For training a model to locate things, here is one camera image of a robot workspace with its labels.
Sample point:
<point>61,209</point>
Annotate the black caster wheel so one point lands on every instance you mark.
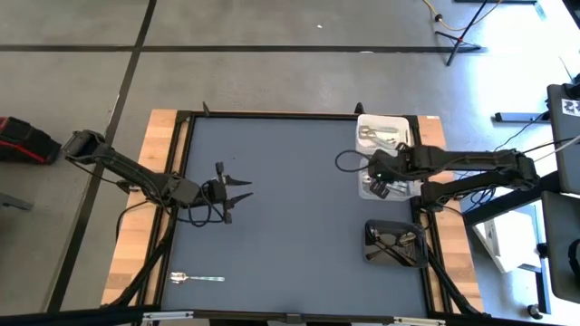
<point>534,311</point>

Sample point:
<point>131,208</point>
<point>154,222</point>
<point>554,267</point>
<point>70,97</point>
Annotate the black equipment cart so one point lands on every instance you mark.
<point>566,149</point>

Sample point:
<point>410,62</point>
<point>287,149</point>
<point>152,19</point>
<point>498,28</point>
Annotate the white plastic bin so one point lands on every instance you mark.
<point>362,120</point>

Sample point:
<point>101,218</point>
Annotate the black desk panel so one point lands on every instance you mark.
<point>562,235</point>

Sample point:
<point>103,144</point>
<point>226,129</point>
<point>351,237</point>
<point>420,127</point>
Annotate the white fiducial marker tag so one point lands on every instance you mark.
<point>570,107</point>

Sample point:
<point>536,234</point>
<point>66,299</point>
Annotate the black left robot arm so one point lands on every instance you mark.
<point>136,174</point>

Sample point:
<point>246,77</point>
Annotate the black frame clamp lever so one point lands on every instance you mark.
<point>206,110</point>
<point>359,108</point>

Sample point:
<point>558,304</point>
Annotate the black rig crossbar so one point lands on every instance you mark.
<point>68,317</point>

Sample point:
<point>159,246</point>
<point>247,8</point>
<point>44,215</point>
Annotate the black floor beam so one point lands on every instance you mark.
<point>494,207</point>

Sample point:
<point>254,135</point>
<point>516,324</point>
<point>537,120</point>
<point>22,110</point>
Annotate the blue-grey table mat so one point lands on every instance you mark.
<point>294,235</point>

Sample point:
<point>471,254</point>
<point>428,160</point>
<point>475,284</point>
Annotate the black plastic bin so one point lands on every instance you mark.
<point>420,260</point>

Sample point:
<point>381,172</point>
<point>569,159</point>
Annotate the black and red bag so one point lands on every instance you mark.
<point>27,140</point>

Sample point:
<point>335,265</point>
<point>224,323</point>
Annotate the black aluminium table frame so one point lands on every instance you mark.
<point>281,115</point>

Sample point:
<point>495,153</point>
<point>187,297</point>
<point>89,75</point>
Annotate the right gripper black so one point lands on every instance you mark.
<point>389,165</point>

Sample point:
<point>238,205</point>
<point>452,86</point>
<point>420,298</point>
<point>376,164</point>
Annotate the black tripod stand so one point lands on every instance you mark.
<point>458,41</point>

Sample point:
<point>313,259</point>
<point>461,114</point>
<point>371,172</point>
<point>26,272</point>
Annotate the black stand foot bar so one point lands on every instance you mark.
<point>516,117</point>

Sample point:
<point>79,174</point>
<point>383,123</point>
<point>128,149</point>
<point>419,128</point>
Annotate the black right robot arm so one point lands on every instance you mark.
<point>471,158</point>

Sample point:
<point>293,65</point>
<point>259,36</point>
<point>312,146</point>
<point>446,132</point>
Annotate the white box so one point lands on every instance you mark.
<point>512,244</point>

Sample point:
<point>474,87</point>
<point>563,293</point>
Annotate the flat grey floor object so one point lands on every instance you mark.
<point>13,202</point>

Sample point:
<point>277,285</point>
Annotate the clear plastic bin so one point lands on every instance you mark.
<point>364,192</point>

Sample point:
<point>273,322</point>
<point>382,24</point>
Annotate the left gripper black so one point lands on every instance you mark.
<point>214,192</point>

